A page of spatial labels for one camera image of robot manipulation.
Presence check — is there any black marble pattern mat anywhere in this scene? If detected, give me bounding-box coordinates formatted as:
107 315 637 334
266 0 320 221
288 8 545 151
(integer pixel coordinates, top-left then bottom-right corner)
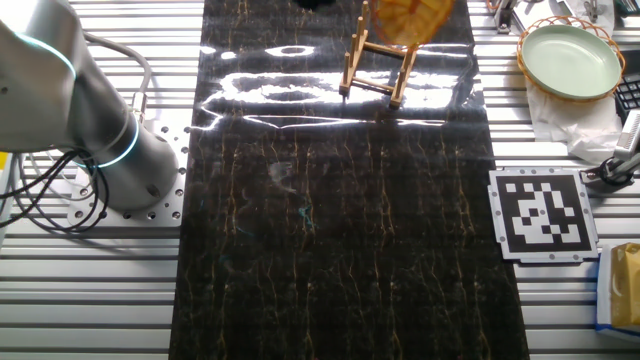
168 0 531 360

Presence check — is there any white crumpled plastic bag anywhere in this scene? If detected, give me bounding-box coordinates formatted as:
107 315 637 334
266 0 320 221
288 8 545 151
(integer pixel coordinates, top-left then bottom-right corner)
524 79 624 166

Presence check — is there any pale green plate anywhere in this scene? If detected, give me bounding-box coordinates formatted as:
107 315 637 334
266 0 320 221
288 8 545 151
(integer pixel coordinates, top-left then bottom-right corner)
521 23 624 100

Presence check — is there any black keyboard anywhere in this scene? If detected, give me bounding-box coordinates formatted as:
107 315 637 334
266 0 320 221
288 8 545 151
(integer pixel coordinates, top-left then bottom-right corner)
613 73 640 124

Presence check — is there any black white marker board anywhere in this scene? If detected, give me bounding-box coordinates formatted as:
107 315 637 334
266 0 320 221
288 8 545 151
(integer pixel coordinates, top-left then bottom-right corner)
487 167 600 265

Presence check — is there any yellow tissue box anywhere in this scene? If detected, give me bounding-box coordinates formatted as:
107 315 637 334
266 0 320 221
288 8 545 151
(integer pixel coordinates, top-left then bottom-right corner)
595 242 640 344

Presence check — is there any black camera clamp mount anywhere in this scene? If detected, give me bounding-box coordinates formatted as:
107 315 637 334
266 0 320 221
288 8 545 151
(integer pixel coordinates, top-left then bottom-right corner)
579 149 640 189

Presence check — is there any orange wicker basket under plate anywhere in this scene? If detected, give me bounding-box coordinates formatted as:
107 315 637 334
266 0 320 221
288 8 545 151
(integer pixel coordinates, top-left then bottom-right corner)
516 14 627 104

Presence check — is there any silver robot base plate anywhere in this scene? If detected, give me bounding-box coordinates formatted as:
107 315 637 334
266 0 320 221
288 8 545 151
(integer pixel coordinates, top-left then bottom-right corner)
67 124 189 229

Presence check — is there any orange woven oval basket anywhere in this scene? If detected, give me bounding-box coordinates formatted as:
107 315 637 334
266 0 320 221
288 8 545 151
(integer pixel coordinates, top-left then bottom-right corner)
371 0 456 48

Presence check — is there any small silver camera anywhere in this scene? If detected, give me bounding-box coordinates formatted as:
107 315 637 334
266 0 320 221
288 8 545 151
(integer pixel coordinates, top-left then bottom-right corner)
613 108 640 162

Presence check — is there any grey conduit cable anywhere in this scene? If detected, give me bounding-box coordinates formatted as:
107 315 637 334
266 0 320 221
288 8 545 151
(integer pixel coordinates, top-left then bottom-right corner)
83 31 154 124

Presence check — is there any black base cable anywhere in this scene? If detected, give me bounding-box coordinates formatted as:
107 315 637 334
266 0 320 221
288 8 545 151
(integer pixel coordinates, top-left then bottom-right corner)
9 149 110 234
0 149 81 229

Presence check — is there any wooden dish rack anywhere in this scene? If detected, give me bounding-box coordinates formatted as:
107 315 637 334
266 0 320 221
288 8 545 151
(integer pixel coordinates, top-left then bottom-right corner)
338 0 421 110

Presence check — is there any small metal clamp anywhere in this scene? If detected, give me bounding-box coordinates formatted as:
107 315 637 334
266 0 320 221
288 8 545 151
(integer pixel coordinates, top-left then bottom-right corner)
582 0 604 22

